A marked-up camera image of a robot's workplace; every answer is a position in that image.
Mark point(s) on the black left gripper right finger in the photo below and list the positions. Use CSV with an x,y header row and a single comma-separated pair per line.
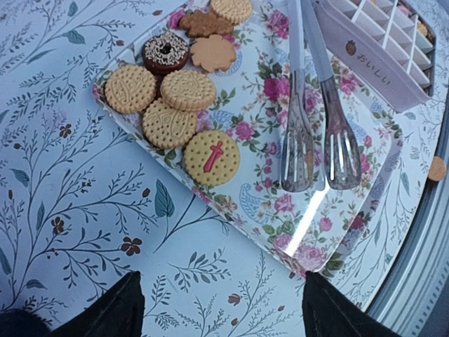
x,y
327,312

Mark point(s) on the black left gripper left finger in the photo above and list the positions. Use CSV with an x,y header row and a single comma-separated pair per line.
x,y
118,312

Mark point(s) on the floral cookie tray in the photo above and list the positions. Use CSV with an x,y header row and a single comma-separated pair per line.
x,y
310,230

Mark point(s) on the pink divided cookie tin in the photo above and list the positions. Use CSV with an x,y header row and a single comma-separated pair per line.
x,y
387,43

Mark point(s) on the dark blue cup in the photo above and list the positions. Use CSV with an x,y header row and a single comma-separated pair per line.
x,y
21,323

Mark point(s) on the fallen orange cookie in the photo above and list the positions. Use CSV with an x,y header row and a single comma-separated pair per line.
x,y
438,169

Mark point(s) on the chocolate sprinkled donut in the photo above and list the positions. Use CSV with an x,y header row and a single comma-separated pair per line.
x,y
165,53

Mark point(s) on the aluminium front rail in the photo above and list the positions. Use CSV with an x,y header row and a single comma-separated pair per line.
x,y
410,294

